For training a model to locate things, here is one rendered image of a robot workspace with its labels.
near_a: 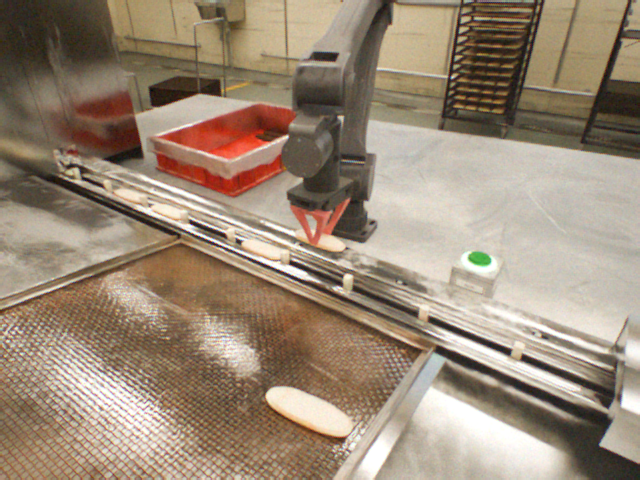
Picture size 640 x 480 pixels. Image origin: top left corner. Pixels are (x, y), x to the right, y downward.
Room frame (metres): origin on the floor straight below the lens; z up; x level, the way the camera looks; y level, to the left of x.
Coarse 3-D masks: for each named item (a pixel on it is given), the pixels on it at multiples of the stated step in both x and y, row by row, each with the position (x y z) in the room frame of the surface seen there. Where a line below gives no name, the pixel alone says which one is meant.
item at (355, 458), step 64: (128, 256) 0.59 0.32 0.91; (64, 320) 0.41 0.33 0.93; (256, 320) 0.44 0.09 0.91; (384, 320) 0.44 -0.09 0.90; (64, 384) 0.30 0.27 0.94; (128, 384) 0.31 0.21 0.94; (192, 384) 0.31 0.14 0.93; (320, 384) 0.33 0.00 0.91; (384, 384) 0.33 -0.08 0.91; (64, 448) 0.23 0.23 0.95
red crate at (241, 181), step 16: (224, 144) 1.37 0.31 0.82; (240, 144) 1.36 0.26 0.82; (256, 144) 1.36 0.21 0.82; (160, 160) 1.14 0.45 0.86; (176, 160) 1.09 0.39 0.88; (176, 176) 1.11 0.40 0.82; (192, 176) 1.06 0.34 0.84; (208, 176) 1.03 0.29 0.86; (240, 176) 1.00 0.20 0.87; (256, 176) 1.05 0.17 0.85; (272, 176) 1.10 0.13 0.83; (224, 192) 0.99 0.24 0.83; (240, 192) 0.99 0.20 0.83
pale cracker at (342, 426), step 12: (276, 396) 0.30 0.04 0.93; (288, 396) 0.30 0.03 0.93; (300, 396) 0.30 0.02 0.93; (312, 396) 0.30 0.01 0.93; (276, 408) 0.28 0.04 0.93; (288, 408) 0.28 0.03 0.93; (300, 408) 0.28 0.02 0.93; (312, 408) 0.28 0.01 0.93; (324, 408) 0.28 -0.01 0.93; (336, 408) 0.28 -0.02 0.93; (300, 420) 0.27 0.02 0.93; (312, 420) 0.27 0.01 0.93; (324, 420) 0.27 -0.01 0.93; (336, 420) 0.27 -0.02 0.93; (348, 420) 0.27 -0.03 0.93; (324, 432) 0.26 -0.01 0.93; (336, 432) 0.26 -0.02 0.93; (348, 432) 0.26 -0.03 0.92
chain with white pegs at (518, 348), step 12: (72, 168) 1.05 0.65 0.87; (84, 180) 1.04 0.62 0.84; (108, 180) 0.98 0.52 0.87; (144, 204) 0.89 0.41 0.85; (288, 252) 0.66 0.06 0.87; (348, 276) 0.58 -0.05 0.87; (348, 288) 0.58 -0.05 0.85; (408, 312) 0.53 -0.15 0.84; (420, 312) 0.50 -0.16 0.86; (492, 348) 0.45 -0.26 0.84; (516, 348) 0.43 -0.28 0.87; (552, 372) 0.41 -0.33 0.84; (612, 396) 0.37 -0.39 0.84
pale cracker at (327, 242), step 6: (294, 234) 0.63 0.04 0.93; (300, 234) 0.62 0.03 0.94; (312, 234) 0.62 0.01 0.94; (324, 234) 0.62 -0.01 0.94; (306, 240) 0.60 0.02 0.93; (324, 240) 0.59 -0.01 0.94; (330, 240) 0.60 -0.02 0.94; (336, 240) 0.60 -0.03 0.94; (318, 246) 0.59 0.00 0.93; (324, 246) 0.58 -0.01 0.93; (330, 246) 0.58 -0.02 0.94; (336, 246) 0.58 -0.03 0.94; (342, 246) 0.58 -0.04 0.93
